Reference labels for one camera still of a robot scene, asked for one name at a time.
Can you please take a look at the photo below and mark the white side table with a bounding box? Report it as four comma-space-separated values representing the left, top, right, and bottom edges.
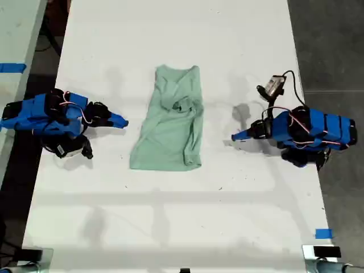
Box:
0, 0, 48, 184

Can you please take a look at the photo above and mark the grey metal bracket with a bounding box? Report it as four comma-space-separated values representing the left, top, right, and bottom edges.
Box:
16, 247, 55, 271

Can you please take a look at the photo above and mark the small black box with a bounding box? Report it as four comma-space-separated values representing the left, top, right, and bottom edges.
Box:
313, 246, 342, 258
13, 249, 43, 261

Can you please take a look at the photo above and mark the square blue tape piece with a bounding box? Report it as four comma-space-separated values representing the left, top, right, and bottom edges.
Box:
315, 228, 334, 240

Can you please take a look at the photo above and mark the white mounting plate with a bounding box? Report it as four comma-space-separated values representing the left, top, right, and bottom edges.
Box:
301, 244, 342, 260

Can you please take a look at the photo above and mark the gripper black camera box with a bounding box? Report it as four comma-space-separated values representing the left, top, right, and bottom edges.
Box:
52, 135, 89, 159

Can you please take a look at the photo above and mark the camera black stalk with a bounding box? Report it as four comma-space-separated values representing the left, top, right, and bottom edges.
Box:
260, 95, 282, 121
81, 135, 94, 160

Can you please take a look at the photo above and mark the grey metal clamp pipe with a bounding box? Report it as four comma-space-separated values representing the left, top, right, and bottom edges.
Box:
305, 257, 364, 273

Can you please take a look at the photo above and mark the pale green T-shirt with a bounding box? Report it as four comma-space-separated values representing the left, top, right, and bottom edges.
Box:
129, 64, 205, 172

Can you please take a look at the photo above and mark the long blue tape strip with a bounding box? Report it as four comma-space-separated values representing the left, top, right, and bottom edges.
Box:
0, 63, 27, 75

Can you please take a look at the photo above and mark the black floor cable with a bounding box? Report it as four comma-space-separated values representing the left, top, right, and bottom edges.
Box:
34, 15, 63, 57

